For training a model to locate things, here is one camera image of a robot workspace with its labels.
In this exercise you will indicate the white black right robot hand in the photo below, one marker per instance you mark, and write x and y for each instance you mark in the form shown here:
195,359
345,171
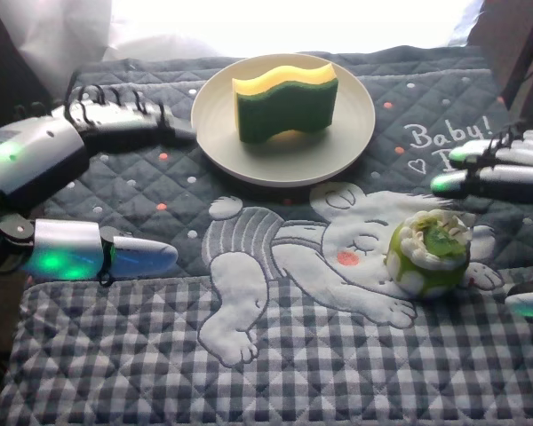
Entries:
515,177

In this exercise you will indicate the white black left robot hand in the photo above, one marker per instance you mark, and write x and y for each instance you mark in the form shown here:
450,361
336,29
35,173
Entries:
31,151

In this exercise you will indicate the green toy kiwi cake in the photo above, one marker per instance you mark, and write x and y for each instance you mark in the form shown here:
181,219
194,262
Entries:
426,266

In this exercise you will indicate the yellow green wavy sponge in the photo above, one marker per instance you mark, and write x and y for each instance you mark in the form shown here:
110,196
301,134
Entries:
284,111

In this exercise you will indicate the dark brown side panel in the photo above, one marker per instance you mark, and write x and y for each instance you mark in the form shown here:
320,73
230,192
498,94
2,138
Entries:
4,53
506,44

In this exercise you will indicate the round white plate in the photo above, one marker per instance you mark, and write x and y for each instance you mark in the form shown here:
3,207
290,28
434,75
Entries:
351,133

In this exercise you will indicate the grey quilt with bear print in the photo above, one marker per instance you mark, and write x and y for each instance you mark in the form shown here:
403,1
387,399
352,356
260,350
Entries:
115,355

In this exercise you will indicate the white backdrop cloth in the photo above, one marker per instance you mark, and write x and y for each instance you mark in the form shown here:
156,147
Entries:
248,26

